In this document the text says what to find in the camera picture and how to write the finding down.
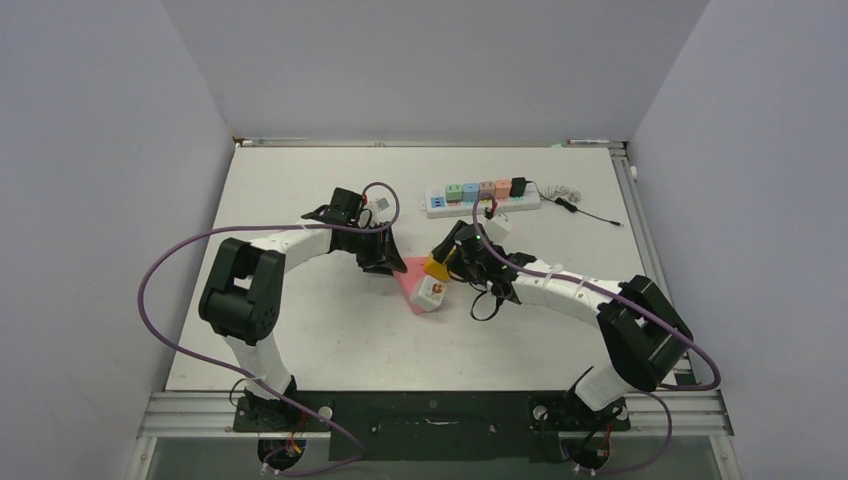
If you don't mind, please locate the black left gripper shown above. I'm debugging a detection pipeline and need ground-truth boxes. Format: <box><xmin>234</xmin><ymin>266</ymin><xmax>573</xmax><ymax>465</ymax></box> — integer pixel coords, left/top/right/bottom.
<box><xmin>339</xmin><ymin>222</ymin><xmax>404</xmax><ymax>277</ymax></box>

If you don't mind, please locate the yellow cube socket plug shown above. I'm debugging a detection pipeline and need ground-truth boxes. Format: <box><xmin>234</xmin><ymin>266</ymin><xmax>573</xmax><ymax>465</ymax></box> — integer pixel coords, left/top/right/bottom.
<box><xmin>423</xmin><ymin>246</ymin><xmax>454</xmax><ymax>282</ymax></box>

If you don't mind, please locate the pink triangular socket base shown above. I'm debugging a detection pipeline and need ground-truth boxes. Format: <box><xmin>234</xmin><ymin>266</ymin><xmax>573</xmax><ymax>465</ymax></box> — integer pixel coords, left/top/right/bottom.
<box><xmin>393</xmin><ymin>257</ymin><xmax>427</xmax><ymax>314</ymax></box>

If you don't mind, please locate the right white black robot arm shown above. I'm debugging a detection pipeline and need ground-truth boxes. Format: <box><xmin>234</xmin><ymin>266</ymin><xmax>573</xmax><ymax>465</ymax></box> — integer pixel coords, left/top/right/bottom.
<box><xmin>431</xmin><ymin>220</ymin><xmax>693</xmax><ymax>428</ymax></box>

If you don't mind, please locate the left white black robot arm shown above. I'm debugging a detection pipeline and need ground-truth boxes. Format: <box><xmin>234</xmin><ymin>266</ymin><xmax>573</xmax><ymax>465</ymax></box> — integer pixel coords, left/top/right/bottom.
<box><xmin>198</xmin><ymin>223</ymin><xmax>408</xmax><ymax>430</ymax></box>

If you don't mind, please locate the green cube plug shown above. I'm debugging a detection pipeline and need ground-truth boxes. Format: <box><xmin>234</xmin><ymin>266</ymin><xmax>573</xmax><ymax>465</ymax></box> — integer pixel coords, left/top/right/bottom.
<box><xmin>444</xmin><ymin>184</ymin><xmax>464</xmax><ymax>203</ymax></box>

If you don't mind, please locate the blue cube plug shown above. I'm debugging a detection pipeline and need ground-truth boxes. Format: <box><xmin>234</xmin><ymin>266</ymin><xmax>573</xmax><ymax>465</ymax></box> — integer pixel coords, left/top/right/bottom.
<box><xmin>462</xmin><ymin>183</ymin><xmax>480</xmax><ymax>203</ymax></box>

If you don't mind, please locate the tan cube plug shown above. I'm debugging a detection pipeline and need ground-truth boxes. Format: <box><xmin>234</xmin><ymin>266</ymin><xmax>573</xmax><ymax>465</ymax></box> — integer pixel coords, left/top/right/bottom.
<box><xmin>479</xmin><ymin>181</ymin><xmax>496</xmax><ymax>201</ymax></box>

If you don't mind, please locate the salmon cube plug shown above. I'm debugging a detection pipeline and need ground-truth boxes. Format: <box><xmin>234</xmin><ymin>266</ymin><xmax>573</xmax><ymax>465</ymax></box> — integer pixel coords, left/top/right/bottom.
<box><xmin>494</xmin><ymin>179</ymin><xmax>512</xmax><ymax>201</ymax></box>

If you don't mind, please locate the white long power strip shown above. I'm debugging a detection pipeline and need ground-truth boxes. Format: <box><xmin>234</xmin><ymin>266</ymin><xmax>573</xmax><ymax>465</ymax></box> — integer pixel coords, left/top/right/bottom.
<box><xmin>421</xmin><ymin>185</ymin><xmax>542</xmax><ymax>219</ymax></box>

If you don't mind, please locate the black power adapter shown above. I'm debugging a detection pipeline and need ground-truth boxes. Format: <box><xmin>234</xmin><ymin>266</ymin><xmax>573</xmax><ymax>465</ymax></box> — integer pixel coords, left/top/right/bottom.
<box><xmin>509</xmin><ymin>177</ymin><xmax>528</xmax><ymax>198</ymax></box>

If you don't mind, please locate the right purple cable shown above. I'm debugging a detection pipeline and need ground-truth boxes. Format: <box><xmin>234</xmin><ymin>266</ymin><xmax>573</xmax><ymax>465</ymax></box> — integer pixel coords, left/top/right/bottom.
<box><xmin>471</xmin><ymin>192</ymin><xmax>723</xmax><ymax>477</ymax></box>

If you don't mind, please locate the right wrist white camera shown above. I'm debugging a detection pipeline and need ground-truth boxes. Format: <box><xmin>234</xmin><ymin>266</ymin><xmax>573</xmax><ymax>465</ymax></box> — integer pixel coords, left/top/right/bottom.
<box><xmin>482</xmin><ymin>214</ymin><xmax>512</xmax><ymax>244</ymax></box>

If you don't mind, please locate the wrist white camera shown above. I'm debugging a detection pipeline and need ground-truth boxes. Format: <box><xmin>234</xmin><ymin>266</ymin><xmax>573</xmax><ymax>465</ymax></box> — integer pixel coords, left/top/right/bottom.
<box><xmin>482</xmin><ymin>214</ymin><xmax>512</xmax><ymax>244</ymax></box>
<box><xmin>365</xmin><ymin>197</ymin><xmax>392</xmax><ymax>224</ymax></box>

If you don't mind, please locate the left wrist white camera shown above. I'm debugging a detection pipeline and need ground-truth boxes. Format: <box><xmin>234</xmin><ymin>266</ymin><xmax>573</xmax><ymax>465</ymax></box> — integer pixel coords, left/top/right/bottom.
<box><xmin>365</xmin><ymin>197</ymin><xmax>392</xmax><ymax>224</ymax></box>

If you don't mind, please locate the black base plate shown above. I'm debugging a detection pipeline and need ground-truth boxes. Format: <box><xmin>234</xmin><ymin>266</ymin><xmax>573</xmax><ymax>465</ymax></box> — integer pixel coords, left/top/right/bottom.
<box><xmin>232</xmin><ymin>390</ymin><xmax>631</xmax><ymax>462</ymax></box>

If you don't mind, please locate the aluminium frame rail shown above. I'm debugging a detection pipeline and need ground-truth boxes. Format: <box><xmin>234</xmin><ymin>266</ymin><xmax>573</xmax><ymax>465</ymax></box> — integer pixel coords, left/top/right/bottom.
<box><xmin>128</xmin><ymin>390</ymin><xmax>741</xmax><ymax>479</ymax></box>

